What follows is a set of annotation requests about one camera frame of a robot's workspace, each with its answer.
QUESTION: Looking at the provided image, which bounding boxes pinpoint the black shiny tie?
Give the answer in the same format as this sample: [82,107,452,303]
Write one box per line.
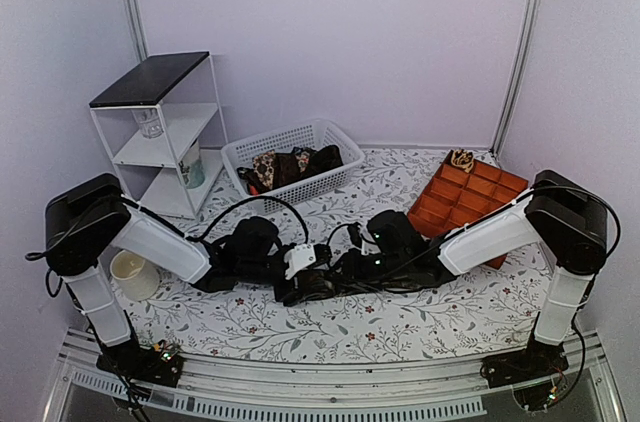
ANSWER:
[302,145,343,178]

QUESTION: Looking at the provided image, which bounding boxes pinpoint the cream paisley tie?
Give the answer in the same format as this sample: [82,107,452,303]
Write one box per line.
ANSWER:
[253,150,277,192]

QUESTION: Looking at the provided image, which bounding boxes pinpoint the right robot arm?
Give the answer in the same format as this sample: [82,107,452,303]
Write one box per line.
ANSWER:
[332,170,621,378]

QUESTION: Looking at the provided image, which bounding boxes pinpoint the clear drinking glass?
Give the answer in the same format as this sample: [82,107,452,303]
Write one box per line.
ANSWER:
[132,108,164,139]

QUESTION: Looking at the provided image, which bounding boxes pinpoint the orange compartment tray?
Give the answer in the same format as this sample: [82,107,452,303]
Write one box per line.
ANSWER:
[408,151,528,238]

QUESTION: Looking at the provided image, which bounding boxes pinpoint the green brown patterned tie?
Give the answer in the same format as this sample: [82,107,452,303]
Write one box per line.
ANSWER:
[297,270,443,300]

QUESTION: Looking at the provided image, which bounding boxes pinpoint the cream ceramic mug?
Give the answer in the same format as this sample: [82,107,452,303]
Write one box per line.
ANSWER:
[109,251,160,302]

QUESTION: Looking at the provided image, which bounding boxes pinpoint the white shelf with black top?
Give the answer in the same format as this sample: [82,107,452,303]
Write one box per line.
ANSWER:
[89,51,228,218]

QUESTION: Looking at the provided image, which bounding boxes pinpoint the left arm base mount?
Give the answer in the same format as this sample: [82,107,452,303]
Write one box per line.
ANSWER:
[96,339,184,388]

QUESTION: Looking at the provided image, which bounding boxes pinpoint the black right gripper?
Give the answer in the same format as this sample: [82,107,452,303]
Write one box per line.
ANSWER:
[324,247,410,292]

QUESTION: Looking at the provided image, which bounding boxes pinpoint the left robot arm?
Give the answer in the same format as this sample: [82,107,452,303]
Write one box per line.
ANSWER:
[25,173,318,376]

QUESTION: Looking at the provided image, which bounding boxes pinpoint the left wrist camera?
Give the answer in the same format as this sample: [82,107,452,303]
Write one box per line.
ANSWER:
[283,244,331,280]

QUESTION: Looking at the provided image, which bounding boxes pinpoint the rolled beige patterned tie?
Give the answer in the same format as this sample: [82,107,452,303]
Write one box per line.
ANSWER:
[447,148,475,174]

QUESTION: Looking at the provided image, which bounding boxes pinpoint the metal front rail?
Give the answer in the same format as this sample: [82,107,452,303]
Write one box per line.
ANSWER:
[43,330,627,421]

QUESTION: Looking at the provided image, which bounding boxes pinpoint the dark red patterned tie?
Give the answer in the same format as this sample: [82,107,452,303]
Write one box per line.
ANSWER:
[273,153,302,189]

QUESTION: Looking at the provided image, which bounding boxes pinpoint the white plastic basket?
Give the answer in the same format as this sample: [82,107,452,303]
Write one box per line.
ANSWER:
[221,119,365,205]

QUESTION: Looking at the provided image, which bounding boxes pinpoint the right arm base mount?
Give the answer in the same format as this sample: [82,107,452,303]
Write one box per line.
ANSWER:
[479,335,586,413]

